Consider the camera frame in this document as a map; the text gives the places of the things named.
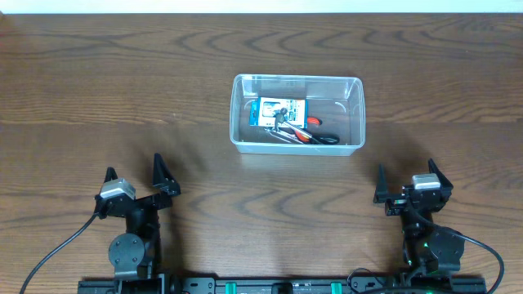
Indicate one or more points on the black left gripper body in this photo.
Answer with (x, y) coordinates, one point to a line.
(144, 201)

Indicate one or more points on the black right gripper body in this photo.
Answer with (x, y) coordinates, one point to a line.
(407, 199)

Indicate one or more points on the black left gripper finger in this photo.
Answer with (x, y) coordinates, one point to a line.
(164, 175)
(110, 175)

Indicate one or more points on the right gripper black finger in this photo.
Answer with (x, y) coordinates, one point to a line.
(381, 194)
(445, 185)

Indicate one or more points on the red handled pliers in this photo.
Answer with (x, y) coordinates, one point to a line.
(312, 121)

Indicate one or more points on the clear plastic container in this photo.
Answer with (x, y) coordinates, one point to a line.
(337, 101)

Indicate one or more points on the silver wrench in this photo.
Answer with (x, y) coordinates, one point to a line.
(283, 135)

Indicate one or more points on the blue screw box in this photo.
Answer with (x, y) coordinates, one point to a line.
(264, 110)

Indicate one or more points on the small metal hammer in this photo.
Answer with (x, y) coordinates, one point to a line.
(317, 139)

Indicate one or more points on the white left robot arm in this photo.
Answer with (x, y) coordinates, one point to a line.
(136, 253)

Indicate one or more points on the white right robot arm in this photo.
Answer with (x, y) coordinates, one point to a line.
(431, 252)

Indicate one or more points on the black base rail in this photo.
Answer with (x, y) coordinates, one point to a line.
(354, 284)

